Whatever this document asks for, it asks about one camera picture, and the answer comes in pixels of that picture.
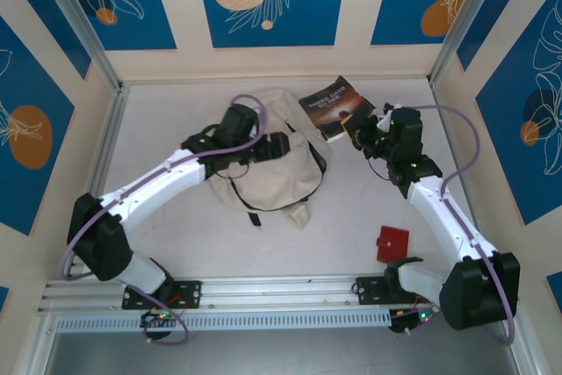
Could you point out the aluminium lower frame bar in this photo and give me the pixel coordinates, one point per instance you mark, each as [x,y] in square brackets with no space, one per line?
[527,353]
[37,348]

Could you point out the blue poster large orange circle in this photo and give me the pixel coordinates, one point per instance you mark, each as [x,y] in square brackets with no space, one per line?
[26,85]

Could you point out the narrow blue floral poster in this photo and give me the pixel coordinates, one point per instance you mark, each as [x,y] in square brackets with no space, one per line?
[72,48]
[483,28]

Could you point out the blue poster cream circle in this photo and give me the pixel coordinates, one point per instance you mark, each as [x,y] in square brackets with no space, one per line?
[307,19]

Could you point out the small blue poster corner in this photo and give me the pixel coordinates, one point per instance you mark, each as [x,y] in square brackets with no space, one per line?
[555,289]
[3,300]

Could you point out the long aluminium mounting rail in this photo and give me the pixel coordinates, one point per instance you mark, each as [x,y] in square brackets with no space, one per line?
[281,289]

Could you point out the blue poster fern orange circle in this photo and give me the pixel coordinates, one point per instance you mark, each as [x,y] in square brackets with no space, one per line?
[395,6]

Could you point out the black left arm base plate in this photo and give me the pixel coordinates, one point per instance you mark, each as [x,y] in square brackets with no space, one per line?
[193,293]

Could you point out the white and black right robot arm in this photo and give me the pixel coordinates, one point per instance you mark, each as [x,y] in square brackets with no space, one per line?
[439,212]

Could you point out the aluminium side rail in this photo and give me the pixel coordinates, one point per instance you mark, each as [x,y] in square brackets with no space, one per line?
[458,173]
[105,160]

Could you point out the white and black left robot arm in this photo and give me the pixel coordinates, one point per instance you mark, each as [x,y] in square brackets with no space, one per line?
[153,190]

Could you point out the beige canvas backpack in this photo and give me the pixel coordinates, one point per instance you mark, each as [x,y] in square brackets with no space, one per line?
[272,182]

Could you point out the blue poster small orange circle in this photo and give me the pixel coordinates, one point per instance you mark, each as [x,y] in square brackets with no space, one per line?
[145,19]

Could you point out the aluminium corner post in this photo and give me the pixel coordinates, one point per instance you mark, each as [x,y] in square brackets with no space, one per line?
[465,15]
[74,19]

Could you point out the dark sunset cover book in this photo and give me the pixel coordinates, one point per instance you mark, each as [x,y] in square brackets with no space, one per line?
[333,107]

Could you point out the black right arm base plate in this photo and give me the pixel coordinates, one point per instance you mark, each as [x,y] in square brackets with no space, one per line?
[366,291]

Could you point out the blue poster dark circle leaves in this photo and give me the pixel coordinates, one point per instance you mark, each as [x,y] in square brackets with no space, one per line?
[518,151]

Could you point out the small controller circuit board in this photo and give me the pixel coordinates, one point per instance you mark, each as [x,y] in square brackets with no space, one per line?
[163,316]
[410,318]

